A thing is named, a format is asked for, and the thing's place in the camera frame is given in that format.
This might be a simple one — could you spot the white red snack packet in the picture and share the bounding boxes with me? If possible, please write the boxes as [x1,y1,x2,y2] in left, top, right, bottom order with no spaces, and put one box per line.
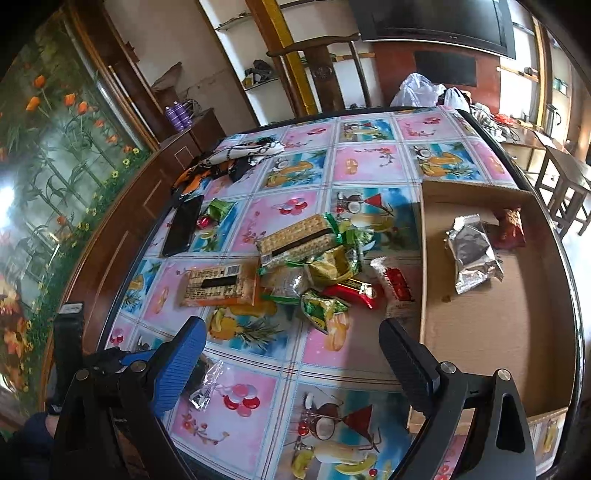
[370,256,417,317]

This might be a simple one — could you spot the red yellow candy bar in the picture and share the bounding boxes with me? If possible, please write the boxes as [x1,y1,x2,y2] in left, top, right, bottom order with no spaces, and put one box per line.
[322,278,383,310]

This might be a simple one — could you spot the orange cracker pack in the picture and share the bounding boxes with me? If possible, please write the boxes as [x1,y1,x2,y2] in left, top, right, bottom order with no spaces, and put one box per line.
[177,261,259,307]

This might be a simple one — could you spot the silver foil snack bag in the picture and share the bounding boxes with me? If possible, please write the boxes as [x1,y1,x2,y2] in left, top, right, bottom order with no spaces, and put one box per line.
[445,214,504,295]

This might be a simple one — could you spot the green yellow snack packet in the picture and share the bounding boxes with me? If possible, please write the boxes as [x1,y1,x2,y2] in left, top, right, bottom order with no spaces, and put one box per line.
[300,289,349,334]

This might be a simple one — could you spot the dark red snack bag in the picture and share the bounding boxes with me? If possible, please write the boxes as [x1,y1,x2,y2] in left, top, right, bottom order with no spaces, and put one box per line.
[492,207,526,250]

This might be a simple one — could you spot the yellow olive snack packet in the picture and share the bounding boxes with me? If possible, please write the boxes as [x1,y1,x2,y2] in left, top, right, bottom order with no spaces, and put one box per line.
[305,245,362,287]

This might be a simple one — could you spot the clear green edge snack packet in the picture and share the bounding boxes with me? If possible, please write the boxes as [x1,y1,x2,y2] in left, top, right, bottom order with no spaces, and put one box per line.
[260,266,311,305]

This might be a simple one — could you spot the green cracker pack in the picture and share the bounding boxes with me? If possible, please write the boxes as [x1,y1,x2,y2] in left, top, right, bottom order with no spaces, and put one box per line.
[256,213,341,269]

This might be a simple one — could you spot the small green candy packet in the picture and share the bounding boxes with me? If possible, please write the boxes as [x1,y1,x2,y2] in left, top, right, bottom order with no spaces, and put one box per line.
[197,198,235,229]

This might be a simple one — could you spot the cardboard box tray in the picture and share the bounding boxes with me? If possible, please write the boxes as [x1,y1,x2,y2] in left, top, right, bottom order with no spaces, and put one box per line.
[406,179,578,434]

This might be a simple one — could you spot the black smartphone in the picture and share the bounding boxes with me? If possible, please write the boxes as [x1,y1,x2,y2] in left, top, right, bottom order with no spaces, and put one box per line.
[161,195,204,258]

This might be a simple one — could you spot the floral plastic tablecloth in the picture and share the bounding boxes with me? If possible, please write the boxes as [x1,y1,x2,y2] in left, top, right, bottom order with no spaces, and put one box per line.
[105,108,514,479]

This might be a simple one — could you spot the patterned scarf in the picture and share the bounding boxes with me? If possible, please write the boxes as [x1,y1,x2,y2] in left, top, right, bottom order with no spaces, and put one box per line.
[172,137,284,195]

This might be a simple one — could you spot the purple bottles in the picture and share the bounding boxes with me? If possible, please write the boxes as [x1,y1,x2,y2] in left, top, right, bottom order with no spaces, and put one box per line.
[165,101,192,132]

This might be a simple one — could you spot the white plastic bag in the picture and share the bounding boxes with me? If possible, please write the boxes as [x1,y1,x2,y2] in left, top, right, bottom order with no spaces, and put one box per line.
[390,73,470,112]

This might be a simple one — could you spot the wooden chair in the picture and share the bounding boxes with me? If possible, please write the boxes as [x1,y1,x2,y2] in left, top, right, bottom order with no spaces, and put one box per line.
[266,32,373,113]

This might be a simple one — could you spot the wall television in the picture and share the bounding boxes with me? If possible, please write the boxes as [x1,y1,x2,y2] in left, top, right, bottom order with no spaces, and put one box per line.
[349,0,515,58]

